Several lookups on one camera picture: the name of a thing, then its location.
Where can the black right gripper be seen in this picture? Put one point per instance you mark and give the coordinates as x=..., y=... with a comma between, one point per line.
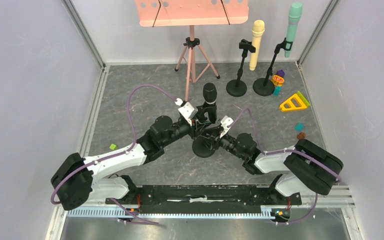
x=217, y=140

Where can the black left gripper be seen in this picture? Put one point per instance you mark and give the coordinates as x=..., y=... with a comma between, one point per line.
x=196, y=130

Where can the black microphone desk stand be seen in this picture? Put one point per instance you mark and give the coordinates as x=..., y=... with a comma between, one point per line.
x=203, y=114

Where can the black microphone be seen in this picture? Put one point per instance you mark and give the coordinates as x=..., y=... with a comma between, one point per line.
x=209, y=94

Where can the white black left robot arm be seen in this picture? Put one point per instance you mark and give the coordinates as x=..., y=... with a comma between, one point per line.
x=79, y=179

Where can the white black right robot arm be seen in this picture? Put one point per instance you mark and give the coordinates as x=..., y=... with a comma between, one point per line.
x=307, y=166

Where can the black middle microphone stand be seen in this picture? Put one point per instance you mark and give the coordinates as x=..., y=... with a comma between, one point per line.
x=237, y=87

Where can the black right microphone stand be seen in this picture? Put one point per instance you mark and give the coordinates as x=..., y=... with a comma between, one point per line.
x=264, y=86

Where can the yellow microphone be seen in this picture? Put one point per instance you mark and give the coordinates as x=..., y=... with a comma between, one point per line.
x=258, y=30

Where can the pink tripod music stand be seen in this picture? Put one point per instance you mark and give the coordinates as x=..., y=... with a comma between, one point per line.
x=192, y=13

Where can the green microphone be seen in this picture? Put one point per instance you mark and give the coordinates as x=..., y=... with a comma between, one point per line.
x=294, y=16

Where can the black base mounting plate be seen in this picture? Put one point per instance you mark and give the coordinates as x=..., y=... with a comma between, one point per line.
x=206, y=199

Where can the teal toy block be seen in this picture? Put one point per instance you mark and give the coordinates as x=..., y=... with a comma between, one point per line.
x=277, y=90

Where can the small teal cube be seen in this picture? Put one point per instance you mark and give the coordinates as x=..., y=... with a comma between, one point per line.
x=299, y=127

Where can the brown round toy piece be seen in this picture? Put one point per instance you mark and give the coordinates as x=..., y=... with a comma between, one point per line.
x=301, y=136

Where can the yellow triangular toy block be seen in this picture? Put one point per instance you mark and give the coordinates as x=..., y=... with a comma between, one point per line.
x=296, y=102

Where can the purple toy block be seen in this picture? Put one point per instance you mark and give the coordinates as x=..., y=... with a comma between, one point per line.
x=280, y=73

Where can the small green cube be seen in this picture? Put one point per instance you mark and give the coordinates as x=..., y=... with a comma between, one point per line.
x=113, y=147

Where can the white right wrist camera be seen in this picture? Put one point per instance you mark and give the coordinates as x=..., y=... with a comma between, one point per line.
x=225, y=123

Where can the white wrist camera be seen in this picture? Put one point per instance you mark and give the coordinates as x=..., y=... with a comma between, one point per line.
x=225, y=123
x=186, y=110

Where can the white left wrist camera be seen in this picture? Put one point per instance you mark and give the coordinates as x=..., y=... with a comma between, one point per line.
x=186, y=110

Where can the white slotted cable duct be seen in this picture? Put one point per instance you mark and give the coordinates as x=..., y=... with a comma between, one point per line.
x=117, y=212

